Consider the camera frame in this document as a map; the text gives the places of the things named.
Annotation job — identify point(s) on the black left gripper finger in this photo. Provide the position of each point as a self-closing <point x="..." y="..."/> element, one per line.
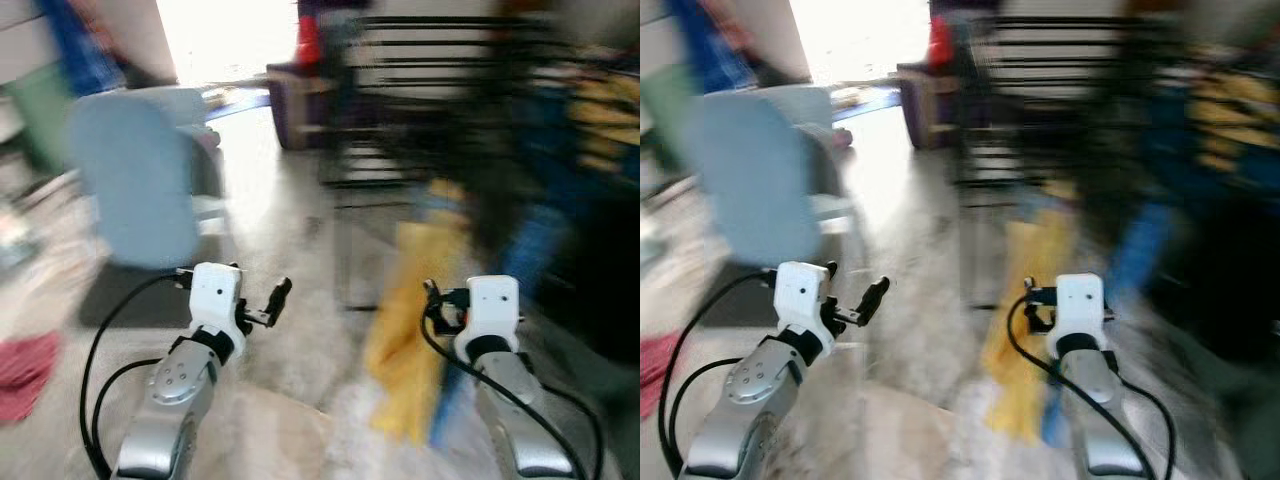
<point x="279" y="298"/>
<point x="873" y="298"/>

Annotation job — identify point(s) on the yellow shirt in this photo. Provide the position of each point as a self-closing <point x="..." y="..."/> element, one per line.
<point x="410" y="320"/>
<point x="1020" y="320"/>

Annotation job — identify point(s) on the blue garment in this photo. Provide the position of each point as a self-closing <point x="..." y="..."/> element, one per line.
<point x="1135" y="250"/>
<point x="530" y="250"/>

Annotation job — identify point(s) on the grey folding chair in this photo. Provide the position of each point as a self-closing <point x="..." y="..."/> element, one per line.
<point x="838" y="175"/>
<point x="205" y="170"/>

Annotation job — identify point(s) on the dark green sofa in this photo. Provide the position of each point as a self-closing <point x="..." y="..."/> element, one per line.
<point x="1230" y="320"/>
<point x="605" y="300"/>

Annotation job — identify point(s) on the blue-grey chair cushion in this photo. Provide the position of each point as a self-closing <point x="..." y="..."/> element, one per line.
<point x="760" y="180"/>
<point x="135" y="180"/>

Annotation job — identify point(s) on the black drying rack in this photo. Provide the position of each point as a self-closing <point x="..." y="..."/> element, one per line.
<point x="1040" y="120"/>
<point x="420" y="120"/>

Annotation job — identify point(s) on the purple stool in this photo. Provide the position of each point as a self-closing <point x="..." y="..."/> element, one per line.
<point x="292" y="105"/>
<point x="922" y="105"/>

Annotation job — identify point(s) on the crumpled red cloth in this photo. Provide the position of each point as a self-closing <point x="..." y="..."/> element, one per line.
<point x="655" y="375"/>
<point x="25" y="375"/>

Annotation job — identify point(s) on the dark blue hanging cloth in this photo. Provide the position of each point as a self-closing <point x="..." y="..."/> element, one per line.
<point x="705" y="45"/>
<point x="75" y="45"/>

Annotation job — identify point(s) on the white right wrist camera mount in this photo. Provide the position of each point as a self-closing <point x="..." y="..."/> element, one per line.
<point x="493" y="305"/>
<point x="1080" y="300"/>

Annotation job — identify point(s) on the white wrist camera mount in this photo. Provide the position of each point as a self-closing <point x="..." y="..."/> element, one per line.
<point x="215" y="295"/>
<point x="1080" y="300"/>
<point x="493" y="305"/>
<point x="800" y="295"/>

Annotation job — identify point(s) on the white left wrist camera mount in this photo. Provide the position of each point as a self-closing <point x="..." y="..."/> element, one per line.
<point x="215" y="295"/>
<point x="800" y="295"/>

